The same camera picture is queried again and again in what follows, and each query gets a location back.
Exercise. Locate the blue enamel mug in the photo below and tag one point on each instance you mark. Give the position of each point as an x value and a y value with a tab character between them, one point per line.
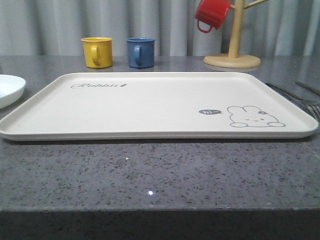
141	52

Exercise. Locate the cream rabbit serving tray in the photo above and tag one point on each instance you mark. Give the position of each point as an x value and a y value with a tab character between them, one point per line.
156	105

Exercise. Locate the grey pleated curtain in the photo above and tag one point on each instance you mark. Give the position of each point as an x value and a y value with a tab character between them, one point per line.
56	27

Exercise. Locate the silver metal fork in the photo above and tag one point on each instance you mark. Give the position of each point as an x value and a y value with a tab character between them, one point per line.
312	106

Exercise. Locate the red enamel mug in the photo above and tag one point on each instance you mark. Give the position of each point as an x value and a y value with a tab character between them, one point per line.
212	13

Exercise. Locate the yellow enamel mug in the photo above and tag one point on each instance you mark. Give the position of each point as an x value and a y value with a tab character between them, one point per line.
98	52

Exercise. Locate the silver metal chopstick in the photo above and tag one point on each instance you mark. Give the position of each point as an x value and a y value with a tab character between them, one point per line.
310	88

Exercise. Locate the white round plate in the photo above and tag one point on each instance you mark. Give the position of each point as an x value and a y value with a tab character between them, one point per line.
11	89

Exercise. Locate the wooden mug tree stand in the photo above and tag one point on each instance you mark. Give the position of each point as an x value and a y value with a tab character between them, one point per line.
233	59

